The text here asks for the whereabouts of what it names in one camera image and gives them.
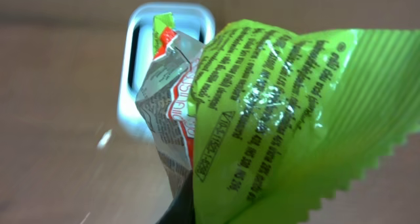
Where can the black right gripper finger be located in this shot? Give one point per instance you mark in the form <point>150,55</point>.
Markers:
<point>181,209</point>

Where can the white barcode scanner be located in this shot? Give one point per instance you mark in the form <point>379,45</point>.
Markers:
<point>193,19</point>

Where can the green snack bag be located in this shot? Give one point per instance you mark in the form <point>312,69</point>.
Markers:
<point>270,122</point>

